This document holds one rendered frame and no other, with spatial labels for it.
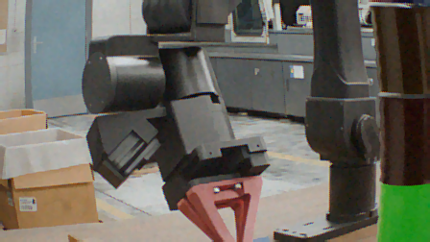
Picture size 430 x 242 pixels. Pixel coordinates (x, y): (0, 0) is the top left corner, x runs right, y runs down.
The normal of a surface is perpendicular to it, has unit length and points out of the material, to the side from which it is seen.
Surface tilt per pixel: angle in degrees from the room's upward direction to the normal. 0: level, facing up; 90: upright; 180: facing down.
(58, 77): 90
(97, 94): 84
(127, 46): 91
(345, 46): 87
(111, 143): 60
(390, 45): 76
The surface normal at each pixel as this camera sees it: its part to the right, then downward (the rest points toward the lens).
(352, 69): 0.56, -0.13
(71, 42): 0.46, 0.07
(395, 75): -0.74, -0.12
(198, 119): 0.34, -0.43
